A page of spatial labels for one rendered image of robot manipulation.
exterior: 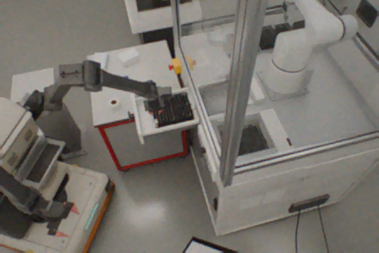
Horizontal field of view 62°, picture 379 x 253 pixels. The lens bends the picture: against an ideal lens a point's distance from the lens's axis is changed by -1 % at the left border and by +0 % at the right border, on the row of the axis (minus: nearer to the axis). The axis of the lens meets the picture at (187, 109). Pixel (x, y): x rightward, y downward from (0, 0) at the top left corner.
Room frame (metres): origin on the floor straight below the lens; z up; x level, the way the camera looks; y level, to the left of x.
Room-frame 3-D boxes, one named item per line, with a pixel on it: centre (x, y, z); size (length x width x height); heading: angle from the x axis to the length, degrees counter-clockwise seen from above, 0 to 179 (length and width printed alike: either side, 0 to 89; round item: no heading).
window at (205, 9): (1.07, -0.06, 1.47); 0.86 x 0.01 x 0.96; 12
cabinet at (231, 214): (1.16, -0.51, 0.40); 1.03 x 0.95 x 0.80; 12
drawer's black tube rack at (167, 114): (1.08, 0.09, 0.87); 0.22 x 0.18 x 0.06; 102
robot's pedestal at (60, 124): (1.43, 1.03, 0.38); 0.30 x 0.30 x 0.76; 12
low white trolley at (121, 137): (1.45, 0.35, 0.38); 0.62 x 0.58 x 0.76; 12
